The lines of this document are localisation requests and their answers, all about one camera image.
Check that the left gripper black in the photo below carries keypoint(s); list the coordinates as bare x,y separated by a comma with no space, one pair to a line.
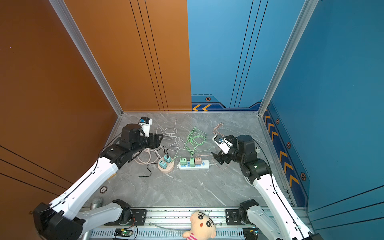
154,142

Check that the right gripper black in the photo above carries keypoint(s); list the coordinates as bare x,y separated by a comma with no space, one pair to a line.
221,155

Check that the teal charger with black cable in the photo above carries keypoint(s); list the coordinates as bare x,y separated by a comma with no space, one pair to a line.
167,159

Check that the pink charger block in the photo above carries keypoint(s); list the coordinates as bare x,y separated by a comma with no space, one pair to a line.
198,160

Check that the green charger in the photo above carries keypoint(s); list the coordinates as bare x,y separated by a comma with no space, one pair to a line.
192,163
183,161

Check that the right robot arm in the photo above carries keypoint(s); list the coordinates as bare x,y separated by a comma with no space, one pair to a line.
285,224

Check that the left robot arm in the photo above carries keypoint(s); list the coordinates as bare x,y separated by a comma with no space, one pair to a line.
61,219

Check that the wooden domino block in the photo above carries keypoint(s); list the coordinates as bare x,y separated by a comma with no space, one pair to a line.
112,176

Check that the round pink power socket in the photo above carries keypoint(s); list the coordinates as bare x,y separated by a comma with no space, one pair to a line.
169,168

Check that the round poker chip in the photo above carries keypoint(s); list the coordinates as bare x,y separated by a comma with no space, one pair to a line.
103,189

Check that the metal pole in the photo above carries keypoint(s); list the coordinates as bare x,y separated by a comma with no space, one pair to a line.
96,203

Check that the right circuit board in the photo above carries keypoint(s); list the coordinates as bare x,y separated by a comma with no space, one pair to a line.
250,234

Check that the circuit board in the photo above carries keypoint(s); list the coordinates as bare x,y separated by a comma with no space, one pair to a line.
124,233
250,234

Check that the plush doll toy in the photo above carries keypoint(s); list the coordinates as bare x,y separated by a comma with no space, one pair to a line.
202,227

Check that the left circuit board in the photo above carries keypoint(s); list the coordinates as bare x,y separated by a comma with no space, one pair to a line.
124,233

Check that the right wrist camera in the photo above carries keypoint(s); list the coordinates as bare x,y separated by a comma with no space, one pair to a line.
222,143

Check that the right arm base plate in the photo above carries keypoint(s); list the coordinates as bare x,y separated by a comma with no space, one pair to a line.
236,217

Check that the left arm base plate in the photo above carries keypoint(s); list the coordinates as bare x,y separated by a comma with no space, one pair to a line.
135,217

